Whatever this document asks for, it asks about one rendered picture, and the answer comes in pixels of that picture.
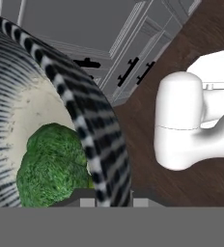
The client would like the black and white striped bowl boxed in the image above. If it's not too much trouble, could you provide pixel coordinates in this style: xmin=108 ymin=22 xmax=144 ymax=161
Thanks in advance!
xmin=0 ymin=13 xmax=133 ymax=208

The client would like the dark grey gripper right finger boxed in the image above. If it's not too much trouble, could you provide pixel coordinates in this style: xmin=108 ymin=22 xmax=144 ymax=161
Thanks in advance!
xmin=128 ymin=189 xmax=167 ymax=208

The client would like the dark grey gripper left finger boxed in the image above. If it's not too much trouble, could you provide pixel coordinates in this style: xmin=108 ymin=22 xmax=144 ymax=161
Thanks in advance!
xmin=51 ymin=188 xmax=98 ymax=208

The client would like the black cupboard door handle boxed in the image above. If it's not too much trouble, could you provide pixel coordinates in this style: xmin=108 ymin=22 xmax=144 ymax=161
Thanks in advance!
xmin=117 ymin=57 xmax=140 ymax=88
xmin=136 ymin=61 xmax=156 ymax=86

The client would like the black drawer handle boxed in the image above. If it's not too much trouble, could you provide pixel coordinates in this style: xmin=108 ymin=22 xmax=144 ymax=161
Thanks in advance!
xmin=72 ymin=57 xmax=102 ymax=69

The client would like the white rounded fitting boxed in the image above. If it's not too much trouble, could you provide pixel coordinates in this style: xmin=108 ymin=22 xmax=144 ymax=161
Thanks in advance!
xmin=153 ymin=46 xmax=224 ymax=172

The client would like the grey cupboard door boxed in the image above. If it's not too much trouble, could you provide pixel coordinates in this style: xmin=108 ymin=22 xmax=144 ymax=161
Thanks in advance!
xmin=111 ymin=29 xmax=183 ymax=104
xmin=98 ymin=13 xmax=166 ymax=97

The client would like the grey drawer front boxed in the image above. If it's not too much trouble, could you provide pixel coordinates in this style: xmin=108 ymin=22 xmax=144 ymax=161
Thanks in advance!
xmin=42 ymin=38 xmax=113 ymax=70

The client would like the green broccoli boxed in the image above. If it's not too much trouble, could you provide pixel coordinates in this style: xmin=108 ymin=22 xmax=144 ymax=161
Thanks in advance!
xmin=15 ymin=122 xmax=96 ymax=208

